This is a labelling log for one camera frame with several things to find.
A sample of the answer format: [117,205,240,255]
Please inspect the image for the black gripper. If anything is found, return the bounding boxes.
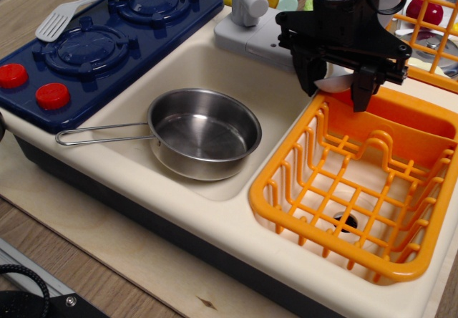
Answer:
[276,0,411,112]

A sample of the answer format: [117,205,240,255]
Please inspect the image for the grey ladle spoon blue handle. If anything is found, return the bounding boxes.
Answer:
[314,62,354,93]

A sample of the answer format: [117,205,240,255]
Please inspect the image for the stainless steel pan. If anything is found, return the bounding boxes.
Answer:
[55,88,262,181]

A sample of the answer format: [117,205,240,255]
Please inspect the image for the steel pot lid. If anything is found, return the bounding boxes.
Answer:
[409,30,457,78]

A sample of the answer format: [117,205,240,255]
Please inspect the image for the orange upright rack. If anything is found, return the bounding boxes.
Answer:
[389,0,457,93]

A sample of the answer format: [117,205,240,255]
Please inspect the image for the grey toy faucet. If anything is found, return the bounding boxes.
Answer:
[214,0,294,72]

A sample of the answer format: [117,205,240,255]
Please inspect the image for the red toy apple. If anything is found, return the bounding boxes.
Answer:
[405,0,444,25]

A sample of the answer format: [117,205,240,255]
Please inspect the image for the orange dish drying basket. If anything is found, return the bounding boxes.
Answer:
[249,87,457,282]

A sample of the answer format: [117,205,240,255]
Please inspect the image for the cream toy sink unit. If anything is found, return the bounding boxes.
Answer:
[1,17,457,317]

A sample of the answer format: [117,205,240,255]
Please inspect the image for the red stove knob right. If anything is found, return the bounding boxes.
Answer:
[35,83,71,110]

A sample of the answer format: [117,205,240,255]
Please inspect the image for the red stove knob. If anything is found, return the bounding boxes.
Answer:
[35,83,71,110]
[0,63,29,89]

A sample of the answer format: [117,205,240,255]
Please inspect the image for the navy blue toy stove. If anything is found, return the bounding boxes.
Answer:
[1,0,224,134]

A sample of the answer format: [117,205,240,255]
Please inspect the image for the red stove knob left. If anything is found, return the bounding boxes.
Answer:
[0,63,29,89]

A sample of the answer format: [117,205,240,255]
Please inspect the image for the black device with screw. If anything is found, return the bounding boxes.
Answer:
[1,291,107,318]

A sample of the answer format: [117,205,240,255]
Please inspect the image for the grey spatula blue handle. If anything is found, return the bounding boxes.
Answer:
[35,0,102,42]

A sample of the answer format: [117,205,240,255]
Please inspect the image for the black braided cable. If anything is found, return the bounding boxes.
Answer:
[0,263,51,318]

